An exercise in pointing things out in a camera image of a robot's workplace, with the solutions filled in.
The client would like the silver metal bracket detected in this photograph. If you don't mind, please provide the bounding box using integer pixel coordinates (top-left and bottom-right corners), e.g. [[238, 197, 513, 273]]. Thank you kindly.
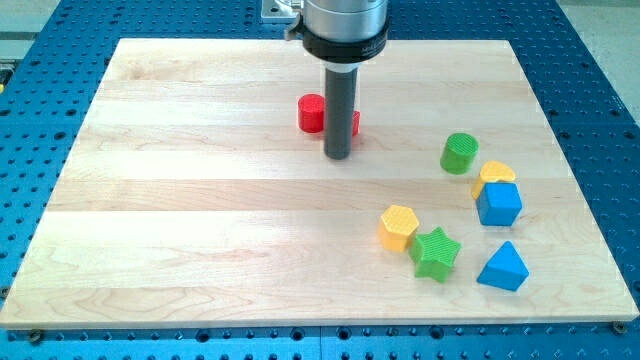
[[259, 0, 304, 24]]

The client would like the blue cube block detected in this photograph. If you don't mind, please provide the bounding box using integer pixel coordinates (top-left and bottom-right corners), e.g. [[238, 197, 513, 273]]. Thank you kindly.
[[476, 182, 523, 227]]

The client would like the green cylinder block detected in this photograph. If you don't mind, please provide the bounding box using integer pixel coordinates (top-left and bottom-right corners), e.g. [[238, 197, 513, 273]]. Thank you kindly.
[[440, 133, 479, 175]]

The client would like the red block behind rod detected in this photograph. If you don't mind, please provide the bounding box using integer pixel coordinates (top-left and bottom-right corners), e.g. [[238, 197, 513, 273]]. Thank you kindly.
[[352, 111, 361, 136]]

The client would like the yellow heart block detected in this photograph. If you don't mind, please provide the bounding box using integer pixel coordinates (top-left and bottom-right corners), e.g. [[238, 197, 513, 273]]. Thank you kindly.
[[471, 160, 516, 200]]

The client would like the green star block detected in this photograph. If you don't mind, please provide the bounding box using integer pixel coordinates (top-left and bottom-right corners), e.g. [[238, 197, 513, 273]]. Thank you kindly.
[[409, 227, 462, 283]]

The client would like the light wooden board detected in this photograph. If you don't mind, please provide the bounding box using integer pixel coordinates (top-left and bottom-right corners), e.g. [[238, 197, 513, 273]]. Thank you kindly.
[[1, 39, 638, 330]]

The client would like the yellow hexagon block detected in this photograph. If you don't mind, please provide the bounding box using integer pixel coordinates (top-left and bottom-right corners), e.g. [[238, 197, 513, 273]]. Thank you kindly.
[[377, 205, 419, 252]]

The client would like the blue triangle block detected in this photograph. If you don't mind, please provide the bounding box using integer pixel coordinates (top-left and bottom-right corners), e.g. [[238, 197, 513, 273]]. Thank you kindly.
[[477, 241, 529, 292]]

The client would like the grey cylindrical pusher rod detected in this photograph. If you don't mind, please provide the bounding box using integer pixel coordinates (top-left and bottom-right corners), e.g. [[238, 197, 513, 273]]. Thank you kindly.
[[324, 62, 358, 160]]

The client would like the red cylinder block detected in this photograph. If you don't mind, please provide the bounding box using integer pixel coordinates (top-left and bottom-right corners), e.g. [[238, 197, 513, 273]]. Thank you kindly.
[[298, 94, 325, 133]]

